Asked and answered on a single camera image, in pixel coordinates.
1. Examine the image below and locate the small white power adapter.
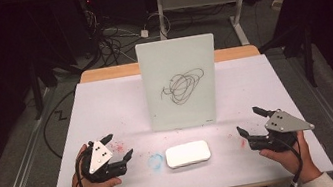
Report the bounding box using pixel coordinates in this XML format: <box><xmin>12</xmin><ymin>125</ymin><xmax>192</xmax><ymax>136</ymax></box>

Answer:
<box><xmin>139</xmin><ymin>28</ymin><xmax>151</xmax><ymax>40</ymax></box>

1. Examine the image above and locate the black metal stand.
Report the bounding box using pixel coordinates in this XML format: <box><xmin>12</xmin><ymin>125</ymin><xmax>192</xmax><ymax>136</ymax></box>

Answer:
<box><xmin>25</xmin><ymin>57</ymin><xmax>49</xmax><ymax>121</ymax></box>

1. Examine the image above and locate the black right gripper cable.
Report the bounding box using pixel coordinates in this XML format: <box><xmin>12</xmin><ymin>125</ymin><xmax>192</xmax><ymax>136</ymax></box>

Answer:
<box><xmin>276</xmin><ymin>134</ymin><xmax>308</xmax><ymax>187</ymax></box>

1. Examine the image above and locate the tangle of floor cables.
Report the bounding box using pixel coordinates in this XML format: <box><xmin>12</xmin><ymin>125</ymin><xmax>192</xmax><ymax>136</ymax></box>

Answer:
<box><xmin>80</xmin><ymin>0</ymin><xmax>177</xmax><ymax>70</ymax></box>

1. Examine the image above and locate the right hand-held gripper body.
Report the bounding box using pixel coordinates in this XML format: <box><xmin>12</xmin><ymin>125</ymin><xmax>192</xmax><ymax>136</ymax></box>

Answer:
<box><xmin>244</xmin><ymin>104</ymin><xmax>319</xmax><ymax>157</ymax></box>

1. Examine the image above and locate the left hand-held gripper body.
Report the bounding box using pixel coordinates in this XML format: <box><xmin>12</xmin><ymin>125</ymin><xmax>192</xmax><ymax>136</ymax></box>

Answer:
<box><xmin>76</xmin><ymin>136</ymin><xmax>130</xmax><ymax>187</ymax></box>

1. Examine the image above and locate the white table cover sheet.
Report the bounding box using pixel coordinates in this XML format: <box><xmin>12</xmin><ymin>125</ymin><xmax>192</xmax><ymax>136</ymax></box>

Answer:
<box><xmin>32</xmin><ymin>46</ymin><xmax>333</xmax><ymax>187</ymax></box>

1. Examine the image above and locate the white rounded eraser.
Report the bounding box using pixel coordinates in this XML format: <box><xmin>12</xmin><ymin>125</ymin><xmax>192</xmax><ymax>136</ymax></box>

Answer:
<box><xmin>163</xmin><ymin>138</ymin><xmax>214</xmax><ymax>171</ymax></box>

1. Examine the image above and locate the white board with black scribble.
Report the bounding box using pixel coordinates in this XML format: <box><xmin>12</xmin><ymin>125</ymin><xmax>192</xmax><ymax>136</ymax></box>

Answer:
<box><xmin>133</xmin><ymin>31</ymin><xmax>229</xmax><ymax>136</ymax></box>

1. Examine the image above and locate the person's right hand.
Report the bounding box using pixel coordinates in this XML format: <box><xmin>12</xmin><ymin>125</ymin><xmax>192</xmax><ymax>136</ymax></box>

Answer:
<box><xmin>256</xmin><ymin>128</ymin><xmax>324</xmax><ymax>187</ymax></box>

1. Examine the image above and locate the black floor cable loop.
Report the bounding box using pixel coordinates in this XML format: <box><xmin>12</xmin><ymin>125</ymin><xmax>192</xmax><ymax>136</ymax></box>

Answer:
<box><xmin>36</xmin><ymin>88</ymin><xmax>86</xmax><ymax>162</ymax></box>

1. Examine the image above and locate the wooden table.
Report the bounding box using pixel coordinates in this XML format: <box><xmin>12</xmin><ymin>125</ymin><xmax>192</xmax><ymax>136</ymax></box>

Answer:
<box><xmin>77</xmin><ymin>42</ymin><xmax>262</xmax><ymax>85</ymax></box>

